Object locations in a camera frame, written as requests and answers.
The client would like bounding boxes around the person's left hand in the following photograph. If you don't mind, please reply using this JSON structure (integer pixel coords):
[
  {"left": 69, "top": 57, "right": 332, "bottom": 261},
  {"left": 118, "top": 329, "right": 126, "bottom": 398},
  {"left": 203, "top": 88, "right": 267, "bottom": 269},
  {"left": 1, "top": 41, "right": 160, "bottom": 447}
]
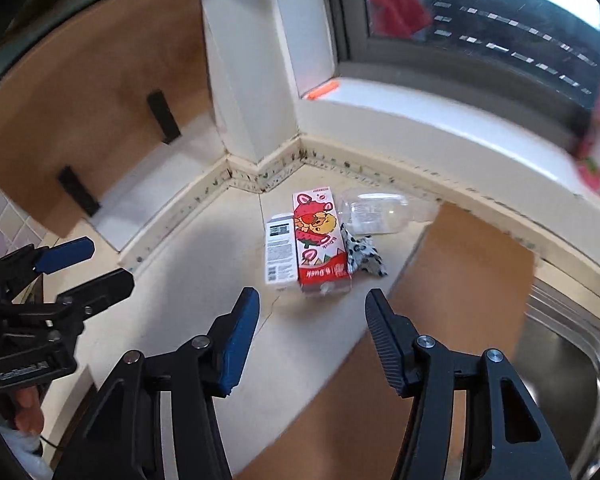
[{"left": 10, "top": 385, "right": 46, "bottom": 434}]

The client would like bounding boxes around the stainless steel sink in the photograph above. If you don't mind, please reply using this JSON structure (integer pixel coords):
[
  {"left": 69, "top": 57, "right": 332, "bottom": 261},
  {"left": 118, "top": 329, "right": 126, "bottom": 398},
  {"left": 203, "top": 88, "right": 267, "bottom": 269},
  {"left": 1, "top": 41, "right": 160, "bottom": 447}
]
[{"left": 520, "top": 260, "right": 600, "bottom": 480}]

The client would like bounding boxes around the dark window frame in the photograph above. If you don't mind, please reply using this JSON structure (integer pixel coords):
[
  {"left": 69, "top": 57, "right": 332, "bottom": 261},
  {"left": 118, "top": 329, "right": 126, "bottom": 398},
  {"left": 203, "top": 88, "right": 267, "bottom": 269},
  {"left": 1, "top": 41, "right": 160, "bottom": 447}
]
[{"left": 320, "top": 0, "right": 600, "bottom": 111}]

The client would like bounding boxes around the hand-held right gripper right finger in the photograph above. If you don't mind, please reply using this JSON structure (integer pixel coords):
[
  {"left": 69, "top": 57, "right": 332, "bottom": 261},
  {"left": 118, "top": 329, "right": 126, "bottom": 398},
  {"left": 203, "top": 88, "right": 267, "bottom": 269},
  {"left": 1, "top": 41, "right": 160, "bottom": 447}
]
[{"left": 364, "top": 288, "right": 573, "bottom": 480}]

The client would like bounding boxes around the red white milk carton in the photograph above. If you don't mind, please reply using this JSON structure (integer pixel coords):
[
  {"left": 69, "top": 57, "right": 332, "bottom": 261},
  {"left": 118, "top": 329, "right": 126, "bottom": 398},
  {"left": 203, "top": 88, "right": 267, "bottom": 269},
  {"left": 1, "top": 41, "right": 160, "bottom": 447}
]
[{"left": 264, "top": 186, "right": 353, "bottom": 297}]

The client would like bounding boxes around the clear plastic bottle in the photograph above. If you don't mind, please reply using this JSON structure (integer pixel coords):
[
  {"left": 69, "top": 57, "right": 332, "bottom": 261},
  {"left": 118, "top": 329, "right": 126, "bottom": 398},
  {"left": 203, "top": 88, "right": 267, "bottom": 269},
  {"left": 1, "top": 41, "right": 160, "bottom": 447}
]
[{"left": 339, "top": 187, "right": 438, "bottom": 235}]

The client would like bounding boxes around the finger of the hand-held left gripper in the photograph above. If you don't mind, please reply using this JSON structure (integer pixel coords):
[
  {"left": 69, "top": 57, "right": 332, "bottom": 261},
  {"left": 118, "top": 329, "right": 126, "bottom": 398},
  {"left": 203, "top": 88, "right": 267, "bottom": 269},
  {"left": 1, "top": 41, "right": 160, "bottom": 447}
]
[
  {"left": 2, "top": 268, "right": 135, "bottom": 333},
  {"left": 0, "top": 237, "right": 95, "bottom": 310}
]

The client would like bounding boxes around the brown cardboard sheet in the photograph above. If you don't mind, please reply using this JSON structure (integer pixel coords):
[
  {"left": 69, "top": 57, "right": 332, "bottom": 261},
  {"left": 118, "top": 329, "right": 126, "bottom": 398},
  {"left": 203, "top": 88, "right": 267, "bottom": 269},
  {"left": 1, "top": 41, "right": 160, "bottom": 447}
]
[{"left": 235, "top": 201, "right": 537, "bottom": 480}]

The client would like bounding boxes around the black white patterned wrapper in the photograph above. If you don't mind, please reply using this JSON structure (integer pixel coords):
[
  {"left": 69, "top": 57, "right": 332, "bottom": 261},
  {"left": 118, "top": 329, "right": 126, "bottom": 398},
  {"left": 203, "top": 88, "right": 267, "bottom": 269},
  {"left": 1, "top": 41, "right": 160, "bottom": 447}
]
[{"left": 341, "top": 227, "right": 388, "bottom": 278}]

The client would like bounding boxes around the wooden cutting board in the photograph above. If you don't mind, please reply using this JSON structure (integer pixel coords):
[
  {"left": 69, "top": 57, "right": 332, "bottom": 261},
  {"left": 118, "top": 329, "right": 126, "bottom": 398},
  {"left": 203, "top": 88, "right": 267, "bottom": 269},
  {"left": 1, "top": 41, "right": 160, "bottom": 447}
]
[{"left": 0, "top": 0, "right": 216, "bottom": 233}]

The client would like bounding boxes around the small orange strip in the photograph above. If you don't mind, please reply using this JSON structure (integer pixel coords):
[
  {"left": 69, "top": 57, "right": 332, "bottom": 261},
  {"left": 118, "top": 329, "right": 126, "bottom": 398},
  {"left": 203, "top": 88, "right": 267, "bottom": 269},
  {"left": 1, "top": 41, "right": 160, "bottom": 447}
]
[{"left": 307, "top": 80, "right": 341, "bottom": 100}]

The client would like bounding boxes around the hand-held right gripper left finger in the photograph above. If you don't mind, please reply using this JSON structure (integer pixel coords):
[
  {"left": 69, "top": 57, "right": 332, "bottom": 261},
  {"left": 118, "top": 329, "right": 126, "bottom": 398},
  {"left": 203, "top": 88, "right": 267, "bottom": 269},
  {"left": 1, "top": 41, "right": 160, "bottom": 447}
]
[{"left": 52, "top": 287, "right": 261, "bottom": 480}]

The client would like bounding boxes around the black cutting board bracket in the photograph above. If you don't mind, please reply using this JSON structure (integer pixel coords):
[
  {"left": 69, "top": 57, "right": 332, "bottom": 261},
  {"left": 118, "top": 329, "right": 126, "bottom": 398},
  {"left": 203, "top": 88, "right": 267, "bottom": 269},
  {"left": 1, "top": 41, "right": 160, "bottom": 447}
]
[
  {"left": 146, "top": 90, "right": 182, "bottom": 145},
  {"left": 57, "top": 166, "right": 102, "bottom": 217}
]

